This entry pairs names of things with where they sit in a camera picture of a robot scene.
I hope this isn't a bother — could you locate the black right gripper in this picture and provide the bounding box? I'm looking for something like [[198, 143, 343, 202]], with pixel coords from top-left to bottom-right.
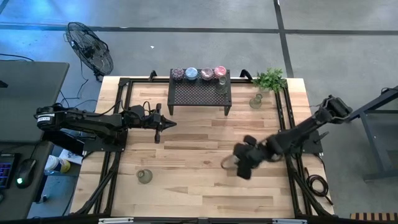
[[228, 135, 274, 180]]

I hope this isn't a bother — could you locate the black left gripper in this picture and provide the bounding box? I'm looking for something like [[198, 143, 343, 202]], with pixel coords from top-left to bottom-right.
[[123, 103, 177, 144]]

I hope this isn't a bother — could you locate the clear glass candlestick holder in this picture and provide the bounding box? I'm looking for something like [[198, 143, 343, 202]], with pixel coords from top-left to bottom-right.
[[215, 76, 229, 95], [249, 93, 264, 110], [220, 154, 241, 170], [136, 169, 154, 185]]

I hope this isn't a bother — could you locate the dark purple patterned candle tin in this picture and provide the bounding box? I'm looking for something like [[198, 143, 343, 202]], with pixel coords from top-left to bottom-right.
[[171, 67, 185, 81]]

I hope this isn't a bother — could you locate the blue patterned candle tin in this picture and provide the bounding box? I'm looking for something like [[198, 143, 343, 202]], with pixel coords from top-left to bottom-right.
[[185, 67, 199, 81]]

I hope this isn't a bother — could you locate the maroon patterned candle tin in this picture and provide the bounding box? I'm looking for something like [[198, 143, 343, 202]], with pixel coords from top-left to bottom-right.
[[200, 67, 215, 82]]

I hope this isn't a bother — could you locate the pink patterned candle tin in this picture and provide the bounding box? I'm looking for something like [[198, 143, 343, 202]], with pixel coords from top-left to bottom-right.
[[213, 65, 228, 78]]

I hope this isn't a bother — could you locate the black perforated metal shelf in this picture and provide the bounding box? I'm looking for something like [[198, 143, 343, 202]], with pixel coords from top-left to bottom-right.
[[167, 68, 233, 117]]

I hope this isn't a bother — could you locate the green plant in white pot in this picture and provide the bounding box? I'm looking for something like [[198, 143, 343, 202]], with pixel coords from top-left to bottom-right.
[[251, 67, 288, 93]]

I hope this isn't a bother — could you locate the white paper sheet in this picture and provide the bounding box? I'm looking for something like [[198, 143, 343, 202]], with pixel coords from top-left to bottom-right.
[[58, 148, 84, 166]]

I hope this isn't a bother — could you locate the black floor fan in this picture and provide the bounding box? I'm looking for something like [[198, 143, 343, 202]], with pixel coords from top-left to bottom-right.
[[63, 21, 114, 83]]

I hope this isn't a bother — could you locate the white and yellow canister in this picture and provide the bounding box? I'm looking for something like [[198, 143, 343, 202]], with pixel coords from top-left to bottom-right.
[[44, 154, 72, 174]]

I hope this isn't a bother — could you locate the dark grey desk top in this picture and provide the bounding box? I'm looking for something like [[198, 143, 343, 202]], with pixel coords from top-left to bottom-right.
[[0, 141, 54, 221], [0, 61, 70, 144]]

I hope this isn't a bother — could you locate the striped wooden board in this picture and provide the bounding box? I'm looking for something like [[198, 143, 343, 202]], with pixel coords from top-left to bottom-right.
[[349, 212, 398, 222]]

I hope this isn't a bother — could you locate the black computer mouse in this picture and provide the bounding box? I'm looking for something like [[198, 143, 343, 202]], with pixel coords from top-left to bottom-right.
[[15, 158, 37, 189]]

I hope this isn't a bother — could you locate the black backlit keyboard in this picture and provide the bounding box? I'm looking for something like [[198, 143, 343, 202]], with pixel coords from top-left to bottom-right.
[[0, 152, 16, 190]]

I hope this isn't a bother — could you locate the black coiled floor cable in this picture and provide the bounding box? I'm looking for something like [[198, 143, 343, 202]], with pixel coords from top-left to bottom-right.
[[304, 166, 334, 206]]

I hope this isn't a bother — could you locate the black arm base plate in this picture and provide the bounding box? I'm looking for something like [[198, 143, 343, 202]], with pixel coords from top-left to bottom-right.
[[83, 128, 129, 153], [279, 129, 324, 154]]

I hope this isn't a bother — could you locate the white metal bracket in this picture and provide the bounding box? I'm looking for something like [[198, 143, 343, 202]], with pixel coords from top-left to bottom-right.
[[272, 218, 308, 224], [98, 217, 134, 224]]

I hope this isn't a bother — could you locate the black metal table frame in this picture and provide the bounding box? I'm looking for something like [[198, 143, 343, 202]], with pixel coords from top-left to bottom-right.
[[72, 74, 336, 218]]

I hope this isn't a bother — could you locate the black metal cart frame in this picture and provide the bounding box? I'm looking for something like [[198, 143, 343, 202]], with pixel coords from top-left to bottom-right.
[[357, 85, 398, 183]]

